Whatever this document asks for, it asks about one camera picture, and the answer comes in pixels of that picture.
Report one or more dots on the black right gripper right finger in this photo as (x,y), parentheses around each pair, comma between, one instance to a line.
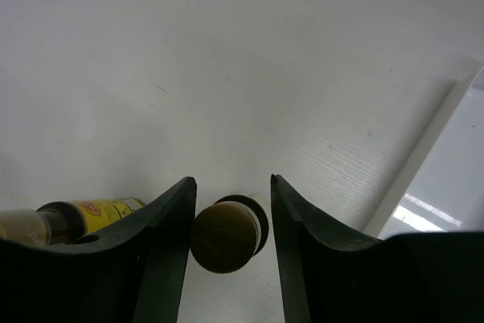
(330,272)

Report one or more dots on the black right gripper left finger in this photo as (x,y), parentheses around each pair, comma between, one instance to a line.
(130,271)

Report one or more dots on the yellow label bottle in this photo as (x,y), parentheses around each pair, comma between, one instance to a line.
(227,234)
(62,222)

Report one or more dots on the white divided organizer tray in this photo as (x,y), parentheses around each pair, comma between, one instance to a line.
(440,187)

